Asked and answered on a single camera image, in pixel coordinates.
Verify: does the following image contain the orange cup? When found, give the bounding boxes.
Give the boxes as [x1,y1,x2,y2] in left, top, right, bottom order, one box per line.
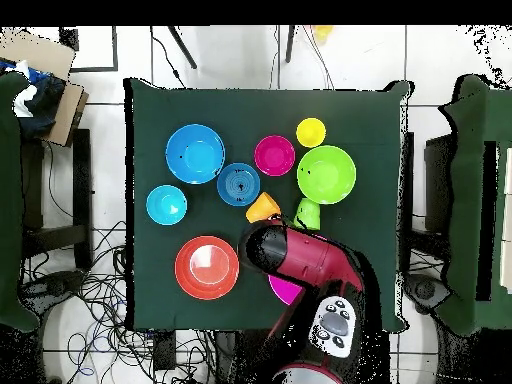
[244,191,282,224]

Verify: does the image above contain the green cup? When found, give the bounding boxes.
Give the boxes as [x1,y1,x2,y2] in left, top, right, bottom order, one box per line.
[292,197,322,232]

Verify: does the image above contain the ribbed blue bowl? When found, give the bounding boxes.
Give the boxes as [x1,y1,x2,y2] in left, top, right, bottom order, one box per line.
[216,162,262,208]

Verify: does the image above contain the green bowl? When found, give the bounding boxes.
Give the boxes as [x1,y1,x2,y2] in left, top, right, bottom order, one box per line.
[296,144,357,206]

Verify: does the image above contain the small red bowl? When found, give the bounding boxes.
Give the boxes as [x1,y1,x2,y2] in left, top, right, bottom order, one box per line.
[253,134,296,178]

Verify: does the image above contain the large pink bowl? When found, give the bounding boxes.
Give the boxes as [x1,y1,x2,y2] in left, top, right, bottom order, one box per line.
[267,273,305,307]

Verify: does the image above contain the orange-red bowl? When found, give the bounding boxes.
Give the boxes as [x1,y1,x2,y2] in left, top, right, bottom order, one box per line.
[174,234,241,301]

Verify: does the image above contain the yellow cup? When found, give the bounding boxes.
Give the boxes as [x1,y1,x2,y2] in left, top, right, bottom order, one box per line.
[295,116,327,149]

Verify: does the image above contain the large blue bowl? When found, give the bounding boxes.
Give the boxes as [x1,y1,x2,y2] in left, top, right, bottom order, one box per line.
[165,123,226,186]

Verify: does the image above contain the dark green table cloth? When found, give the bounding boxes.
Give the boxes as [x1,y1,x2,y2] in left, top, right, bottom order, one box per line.
[123,76,416,334]

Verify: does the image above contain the small turquoise bowl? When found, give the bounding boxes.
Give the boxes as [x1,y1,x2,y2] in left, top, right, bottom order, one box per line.
[145,184,189,226]

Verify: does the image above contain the black power brick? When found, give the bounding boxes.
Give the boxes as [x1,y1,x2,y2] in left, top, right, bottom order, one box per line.
[152,329,177,371]

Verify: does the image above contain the black tripod leg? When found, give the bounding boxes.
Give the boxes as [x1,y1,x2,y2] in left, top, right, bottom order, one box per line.
[167,25,198,70]
[284,25,297,64]

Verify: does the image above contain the green cloth side table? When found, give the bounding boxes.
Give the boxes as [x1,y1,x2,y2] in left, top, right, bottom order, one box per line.
[435,73,512,337]
[0,71,41,333]

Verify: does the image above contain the yellow object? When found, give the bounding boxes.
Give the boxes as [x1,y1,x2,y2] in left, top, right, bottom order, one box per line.
[311,25,335,43]

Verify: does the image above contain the black stool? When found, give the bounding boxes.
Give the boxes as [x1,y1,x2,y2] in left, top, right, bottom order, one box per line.
[21,127,95,269]

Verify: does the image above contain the cardboard box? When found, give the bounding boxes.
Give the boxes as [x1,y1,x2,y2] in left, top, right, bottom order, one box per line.
[0,26,90,148]

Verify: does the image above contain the bundle of clothes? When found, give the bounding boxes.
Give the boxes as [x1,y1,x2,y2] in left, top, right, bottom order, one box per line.
[0,59,69,139]

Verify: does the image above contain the black pedestal foot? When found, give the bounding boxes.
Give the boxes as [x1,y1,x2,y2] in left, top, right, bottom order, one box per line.
[403,273,453,315]
[23,269,87,299]

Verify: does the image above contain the tangle of black cables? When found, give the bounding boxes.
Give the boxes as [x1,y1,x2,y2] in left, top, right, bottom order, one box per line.
[19,219,217,384]

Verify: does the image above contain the black floor cable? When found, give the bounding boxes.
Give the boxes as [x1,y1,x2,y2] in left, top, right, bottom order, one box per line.
[149,25,187,89]

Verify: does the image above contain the black square frame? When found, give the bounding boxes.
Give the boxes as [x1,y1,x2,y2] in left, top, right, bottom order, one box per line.
[59,25,119,73]

